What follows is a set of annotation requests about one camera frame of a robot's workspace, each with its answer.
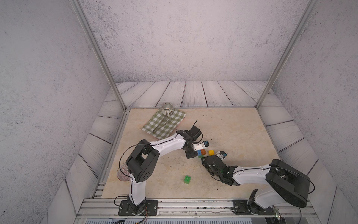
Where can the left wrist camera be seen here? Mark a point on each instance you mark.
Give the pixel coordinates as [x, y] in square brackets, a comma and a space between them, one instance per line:
[195, 133]

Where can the green checkered cloth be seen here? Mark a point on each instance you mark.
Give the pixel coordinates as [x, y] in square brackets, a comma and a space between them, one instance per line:
[161, 126]

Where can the left aluminium frame post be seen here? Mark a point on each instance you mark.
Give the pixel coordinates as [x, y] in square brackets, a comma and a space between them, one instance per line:
[96, 48]

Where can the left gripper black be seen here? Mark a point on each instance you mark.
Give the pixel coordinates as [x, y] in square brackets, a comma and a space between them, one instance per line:
[191, 155]

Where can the aluminium front rail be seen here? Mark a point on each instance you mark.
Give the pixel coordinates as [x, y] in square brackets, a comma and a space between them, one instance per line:
[191, 211]

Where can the yellow lego brick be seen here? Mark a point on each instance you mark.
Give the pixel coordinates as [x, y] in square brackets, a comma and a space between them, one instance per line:
[211, 153]

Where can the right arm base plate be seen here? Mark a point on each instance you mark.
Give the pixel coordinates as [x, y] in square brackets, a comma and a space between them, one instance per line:
[242, 207]

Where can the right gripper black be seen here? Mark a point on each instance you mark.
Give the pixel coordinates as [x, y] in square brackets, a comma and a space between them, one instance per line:
[204, 162]

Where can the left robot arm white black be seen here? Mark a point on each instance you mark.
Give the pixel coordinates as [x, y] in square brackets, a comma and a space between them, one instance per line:
[142, 161]

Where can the aluminium frame post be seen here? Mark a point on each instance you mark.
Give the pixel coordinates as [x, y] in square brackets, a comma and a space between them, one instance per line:
[308, 12]
[96, 48]

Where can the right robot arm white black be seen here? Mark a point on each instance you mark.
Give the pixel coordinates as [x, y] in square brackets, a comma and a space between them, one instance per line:
[285, 183]

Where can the pink glass bowl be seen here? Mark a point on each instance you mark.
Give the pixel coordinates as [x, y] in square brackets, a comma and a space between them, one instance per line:
[123, 176]

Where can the right aluminium frame post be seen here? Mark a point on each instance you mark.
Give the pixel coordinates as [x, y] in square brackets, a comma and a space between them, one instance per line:
[308, 12]

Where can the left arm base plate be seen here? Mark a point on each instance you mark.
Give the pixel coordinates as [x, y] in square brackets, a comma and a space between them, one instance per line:
[147, 207]

